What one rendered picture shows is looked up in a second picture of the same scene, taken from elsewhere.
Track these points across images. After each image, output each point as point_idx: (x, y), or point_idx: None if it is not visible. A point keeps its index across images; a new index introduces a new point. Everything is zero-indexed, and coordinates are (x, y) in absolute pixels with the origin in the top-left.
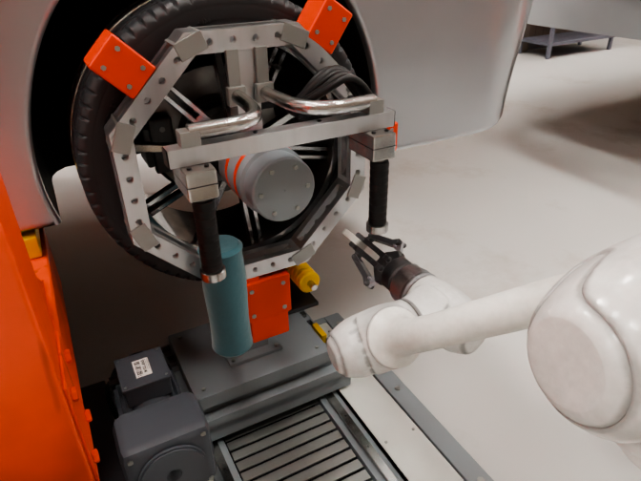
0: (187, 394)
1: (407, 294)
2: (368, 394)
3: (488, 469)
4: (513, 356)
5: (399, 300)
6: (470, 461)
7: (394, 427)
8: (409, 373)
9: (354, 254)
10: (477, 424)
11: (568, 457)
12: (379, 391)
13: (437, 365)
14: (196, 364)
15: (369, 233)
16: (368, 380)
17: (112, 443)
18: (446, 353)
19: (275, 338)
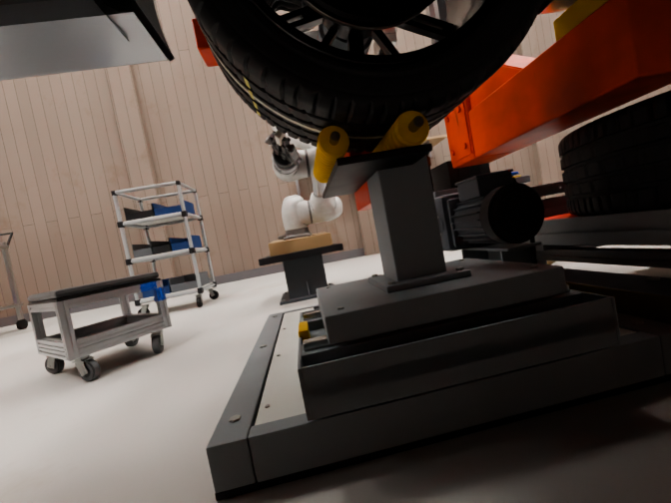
0: (442, 195)
1: (299, 152)
2: (295, 342)
3: (253, 345)
4: (87, 414)
5: (307, 150)
6: (269, 320)
7: (297, 328)
8: (214, 402)
9: (292, 144)
10: (222, 364)
11: (200, 351)
12: (283, 344)
13: (171, 410)
14: (482, 263)
15: (274, 131)
16: (282, 351)
17: (567, 278)
18: (136, 424)
19: (373, 278)
